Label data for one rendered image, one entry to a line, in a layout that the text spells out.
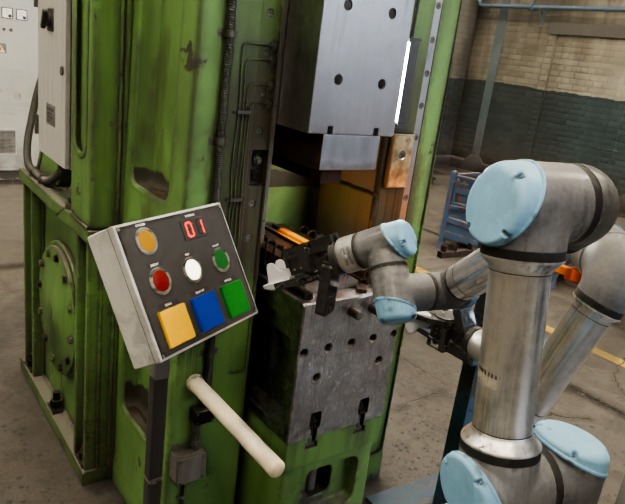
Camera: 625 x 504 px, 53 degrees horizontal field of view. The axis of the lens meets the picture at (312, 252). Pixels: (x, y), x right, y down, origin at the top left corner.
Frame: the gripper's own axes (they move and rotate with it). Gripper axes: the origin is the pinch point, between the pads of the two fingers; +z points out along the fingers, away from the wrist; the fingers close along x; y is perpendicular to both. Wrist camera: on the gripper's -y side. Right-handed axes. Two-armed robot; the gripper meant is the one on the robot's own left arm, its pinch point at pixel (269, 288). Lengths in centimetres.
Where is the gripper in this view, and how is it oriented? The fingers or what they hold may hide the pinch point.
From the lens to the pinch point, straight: 140.0
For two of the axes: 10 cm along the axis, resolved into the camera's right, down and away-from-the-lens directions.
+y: -3.3, -9.4, -0.4
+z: -8.1, 2.6, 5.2
